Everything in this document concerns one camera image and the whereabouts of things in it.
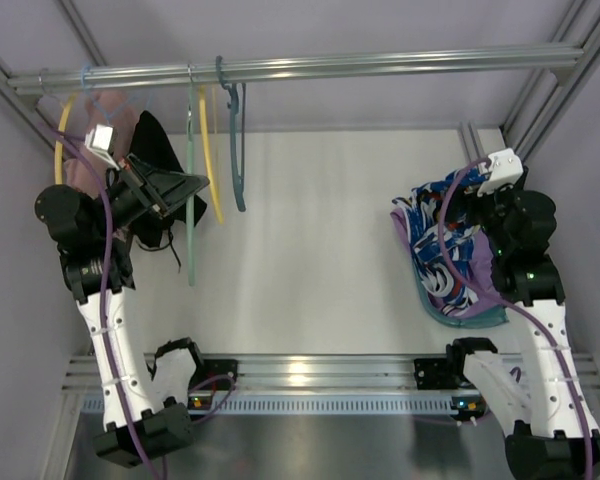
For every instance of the purple garment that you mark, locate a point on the purple garment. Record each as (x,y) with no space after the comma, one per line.
(471,257)

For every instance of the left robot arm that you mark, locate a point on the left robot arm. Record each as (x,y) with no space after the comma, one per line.
(145,407)

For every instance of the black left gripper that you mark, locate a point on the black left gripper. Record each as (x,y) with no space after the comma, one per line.
(143,186)

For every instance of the teal plastic hanger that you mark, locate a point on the teal plastic hanger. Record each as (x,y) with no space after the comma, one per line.
(236,132)

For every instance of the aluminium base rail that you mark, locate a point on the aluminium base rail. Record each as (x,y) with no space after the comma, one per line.
(319,373)

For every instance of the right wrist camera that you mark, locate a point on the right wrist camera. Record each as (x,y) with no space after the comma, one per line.
(503,168)

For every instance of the black garment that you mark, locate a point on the black garment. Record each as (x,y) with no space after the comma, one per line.
(150,144)

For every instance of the light blue wire hanger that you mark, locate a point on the light blue wire hanger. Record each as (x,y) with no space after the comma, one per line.
(117,108)

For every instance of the aluminium hanging rail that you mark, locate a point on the aluminium hanging rail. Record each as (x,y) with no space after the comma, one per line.
(492,58)

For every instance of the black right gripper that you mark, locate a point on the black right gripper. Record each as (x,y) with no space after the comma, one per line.
(478,210)

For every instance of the pink garment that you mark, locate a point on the pink garment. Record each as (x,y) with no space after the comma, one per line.
(80,179)

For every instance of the mint green plastic hanger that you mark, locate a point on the mint green plastic hanger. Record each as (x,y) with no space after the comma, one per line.
(190,204)

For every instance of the aluminium frame post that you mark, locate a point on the aluminium frame post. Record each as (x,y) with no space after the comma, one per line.
(547,93)

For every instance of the teal plastic basket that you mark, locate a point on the teal plastic basket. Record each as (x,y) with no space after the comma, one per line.
(482,315)

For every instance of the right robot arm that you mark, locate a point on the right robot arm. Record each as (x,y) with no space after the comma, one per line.
(549,430)

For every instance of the blue red white patterned trousers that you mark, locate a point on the blue red white patterned trousers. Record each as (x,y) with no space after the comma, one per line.
(423,205)

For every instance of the slotted cable duct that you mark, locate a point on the slotted cable duct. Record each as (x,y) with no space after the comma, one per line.
(376,404)

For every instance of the yellow plastic hanger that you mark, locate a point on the yellow plastic hanger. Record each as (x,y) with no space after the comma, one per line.
(59,147)
(208,121)

